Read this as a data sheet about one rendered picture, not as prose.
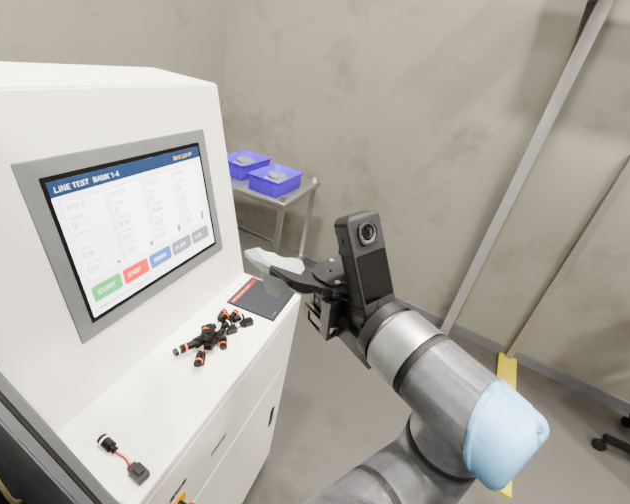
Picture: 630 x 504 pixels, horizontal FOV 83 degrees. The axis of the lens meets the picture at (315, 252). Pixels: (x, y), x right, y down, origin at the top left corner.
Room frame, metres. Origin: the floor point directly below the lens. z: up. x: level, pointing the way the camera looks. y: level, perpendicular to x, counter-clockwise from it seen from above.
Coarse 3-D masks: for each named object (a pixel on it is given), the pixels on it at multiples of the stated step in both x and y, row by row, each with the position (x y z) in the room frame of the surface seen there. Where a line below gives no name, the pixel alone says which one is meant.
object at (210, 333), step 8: (224, 312) 0.74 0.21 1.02; (232, 312) 0.75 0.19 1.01; (224, 320) 0.72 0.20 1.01; (232, 320) 0.73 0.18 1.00; (240, 320) 0.76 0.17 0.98; (248, 320) 0.75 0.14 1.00; (208, 328) 0.66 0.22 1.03; (216, 328) 0.68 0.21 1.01; (224, 328) 0.70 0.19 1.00; (232, 328) 0.71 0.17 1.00; (200, 336) 0.64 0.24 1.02; (208, 336) 0.63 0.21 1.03; (216, 336) 0.66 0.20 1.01; (224, 336) 0.67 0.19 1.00; (184, 344) 0.60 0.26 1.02; (192, 344) 0.61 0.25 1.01; (200, 344) 0.62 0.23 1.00; (208, 344) 0.62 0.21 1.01; (224, 344) 0.65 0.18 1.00; (176, 352) 0.58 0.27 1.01; (184, 352) 0.59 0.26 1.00; (200, 352) 0.59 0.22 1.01; (200, 360) 0.57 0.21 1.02
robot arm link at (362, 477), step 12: (360, 468) 0.19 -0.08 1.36; (372, 468) 0.19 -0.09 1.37; (336, 480) 0.18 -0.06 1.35; (348, 480) 0.18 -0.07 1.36; (360, 480) 0.18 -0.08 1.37; (372, 480) 0.18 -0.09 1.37; (384, 480) 0.18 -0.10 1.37; (324, 492) 0.17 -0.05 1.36; (336, 492) 0.16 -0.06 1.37; (348, 492) 0.16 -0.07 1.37; (360, 492) 0.17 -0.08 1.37; (372, 492) 0.17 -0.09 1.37; (384, 492) 0.17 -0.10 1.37
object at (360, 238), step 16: (336, 224) 0.34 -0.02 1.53; (352, 224) 0.33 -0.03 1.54; (368, 224) 0.34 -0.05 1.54; (352, 240) 0.32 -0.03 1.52; (368, 240) 0.33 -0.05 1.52; (352, 256) 0.32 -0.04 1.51; (368, 256) 0.33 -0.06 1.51; (384, 256) 0.34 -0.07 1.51; (352, 272) 0.32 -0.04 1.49; (368, 272) 0.32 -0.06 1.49; (384, 272) 0.33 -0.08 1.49; (352, 288) 0.32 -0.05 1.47; (368, 288) 0.31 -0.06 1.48; (384, 288) 0.32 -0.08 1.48; (352, 304) 0.31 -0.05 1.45; (368, 304) 0.30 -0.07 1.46; (384, 304) 0.32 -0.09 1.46
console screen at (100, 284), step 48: (144, 144) 0.74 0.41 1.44; (192, 144) 0.89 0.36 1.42; (48, 192) 0.52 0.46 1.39; (96, 192) 0.60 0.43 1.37; (144, 192) 0.71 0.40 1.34; (192, 192) 0.85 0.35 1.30; (48, 240) 0.49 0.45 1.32; (96, 240) 0.57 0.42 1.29; (144, 240) 0.67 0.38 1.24; (192, 240) 0.81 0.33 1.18; (96, 288) 0.53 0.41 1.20; (144, 288) 0.63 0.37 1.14
